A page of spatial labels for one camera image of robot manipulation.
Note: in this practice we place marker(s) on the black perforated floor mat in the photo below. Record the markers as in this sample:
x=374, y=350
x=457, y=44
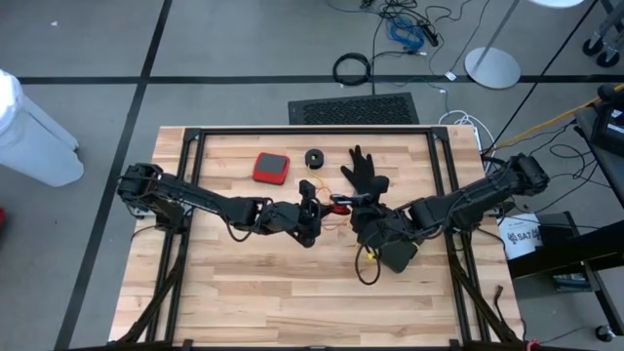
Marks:
x=356, y=109

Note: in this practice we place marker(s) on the black glove with red cuff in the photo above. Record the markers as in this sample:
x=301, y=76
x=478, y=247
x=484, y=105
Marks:
x=364, y=173

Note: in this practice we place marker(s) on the black pouch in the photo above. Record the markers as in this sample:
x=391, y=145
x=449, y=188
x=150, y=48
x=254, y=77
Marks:
x=400, y=258

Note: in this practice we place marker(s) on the red square case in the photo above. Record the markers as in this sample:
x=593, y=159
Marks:
x=271, y=168

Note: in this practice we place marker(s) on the wheeled cart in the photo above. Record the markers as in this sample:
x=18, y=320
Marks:
x=592, y=47

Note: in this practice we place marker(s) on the black equipment cart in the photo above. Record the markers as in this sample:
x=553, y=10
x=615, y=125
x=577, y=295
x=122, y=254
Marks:
x=560, y=253

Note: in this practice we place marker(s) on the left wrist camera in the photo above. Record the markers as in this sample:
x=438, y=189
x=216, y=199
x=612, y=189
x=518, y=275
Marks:
x=307, y=190

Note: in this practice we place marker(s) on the black caster wheel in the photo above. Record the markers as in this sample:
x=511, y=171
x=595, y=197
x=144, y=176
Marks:
x=604, y=333

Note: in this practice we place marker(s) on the black power strip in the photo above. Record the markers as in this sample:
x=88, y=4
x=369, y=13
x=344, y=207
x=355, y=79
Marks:
x=430, y=34

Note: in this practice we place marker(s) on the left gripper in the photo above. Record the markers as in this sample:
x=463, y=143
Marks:
x=292, y=222

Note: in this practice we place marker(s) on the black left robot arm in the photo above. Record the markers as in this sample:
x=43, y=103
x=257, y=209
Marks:
x=195, y=197

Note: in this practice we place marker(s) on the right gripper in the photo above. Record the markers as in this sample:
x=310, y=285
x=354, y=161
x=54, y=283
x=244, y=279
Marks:
x=385, y=228

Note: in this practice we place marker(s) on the white trash bin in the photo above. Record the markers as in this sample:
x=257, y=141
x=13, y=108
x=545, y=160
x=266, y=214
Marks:
x=34, y=141

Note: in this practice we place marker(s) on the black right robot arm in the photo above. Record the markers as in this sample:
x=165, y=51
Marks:
x=478, y=197

